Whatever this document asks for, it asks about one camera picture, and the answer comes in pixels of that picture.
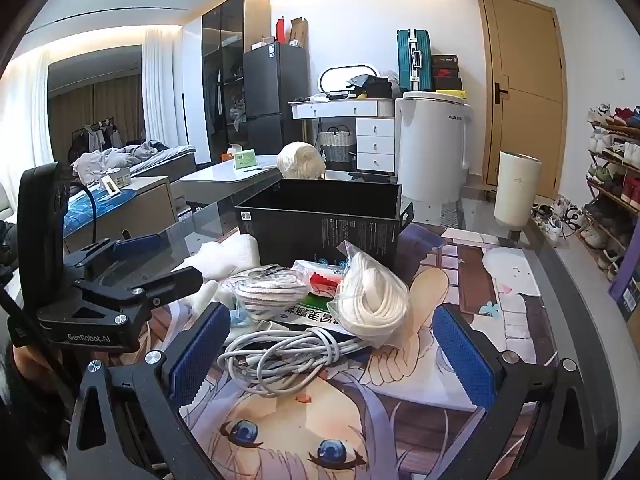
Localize wooden door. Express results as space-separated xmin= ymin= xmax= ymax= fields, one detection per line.
xmin=478 ymin=0 xmax=567 ymax=198

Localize person's left hand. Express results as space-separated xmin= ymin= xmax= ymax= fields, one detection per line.
xmin=12 ymin=346 xmax=52 ymax=387

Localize white charging cable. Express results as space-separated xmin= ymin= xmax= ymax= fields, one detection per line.
xmin=217 ymin=326 xmax=369 ymax=399

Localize shoe rack with shoes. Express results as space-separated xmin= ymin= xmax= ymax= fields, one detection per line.
xmin=579 ymin=103 xmax=639 ymax=281

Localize green white medicine packet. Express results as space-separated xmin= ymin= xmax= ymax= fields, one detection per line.
xmin=273 ymin=294 xmax=350 ymax=336

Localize bed with clothes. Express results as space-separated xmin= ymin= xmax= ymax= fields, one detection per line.
xmin=72 ymin=141 xmax=196 ymax=185

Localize bagged white adidas socks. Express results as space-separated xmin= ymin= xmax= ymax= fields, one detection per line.
xmin=214 ymin=264 xmax=310 ymax=321

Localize beige wig head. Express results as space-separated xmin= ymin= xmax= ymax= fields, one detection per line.
xmin=277 ymin=141 xmax=326 ymax=180

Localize black refrigerator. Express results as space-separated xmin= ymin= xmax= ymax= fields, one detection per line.
xmin=243 ymin=42 xmax=310 ymax=155

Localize red white snack packet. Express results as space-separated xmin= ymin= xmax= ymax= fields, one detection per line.
xmin=293 ymin=260 xmax=344 ymax=298

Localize green tissue box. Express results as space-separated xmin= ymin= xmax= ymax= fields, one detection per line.
xmin=233 ymin=150 xmax=258 ymax=170

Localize oval desk mirror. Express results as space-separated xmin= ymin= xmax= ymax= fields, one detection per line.
xmin=318 ymin=64 xmax=378 ymax=94

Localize stacked shoe boxes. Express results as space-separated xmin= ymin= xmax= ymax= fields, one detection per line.
xmin=432 ymin=54 xmax=466 ymax=100

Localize white foam piece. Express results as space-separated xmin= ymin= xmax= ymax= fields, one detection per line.
xmin=178 ymin=233 xmax=260 ymax=282

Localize teal suitcase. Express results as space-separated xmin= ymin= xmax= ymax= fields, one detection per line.
xmin=397 ymin=28 xmax=433 ymax=91

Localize dark glass wardrobe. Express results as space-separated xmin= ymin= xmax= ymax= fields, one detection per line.
xmin=202 ymin=0 xmax=271 ymax=162

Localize woven basket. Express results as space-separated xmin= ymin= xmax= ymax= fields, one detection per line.
xmin=318 ymin=127 xmax=357 ymax=164

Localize white dressing desk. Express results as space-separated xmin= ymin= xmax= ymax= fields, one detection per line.
xmin=291 ymin=99 xmax=397 ymax=174

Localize cream cylindrical bin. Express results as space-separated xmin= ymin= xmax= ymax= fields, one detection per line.
xmin=494 ymin=151 xmax=542 ymax=231

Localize white cylindrical appliance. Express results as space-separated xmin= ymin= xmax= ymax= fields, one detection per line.
xmin=395 ymin=91 xmax=474 ymax=205

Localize black cardboard box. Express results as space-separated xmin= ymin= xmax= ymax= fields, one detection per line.
xmin=235 ymin=179 xmax=413 ymax=268

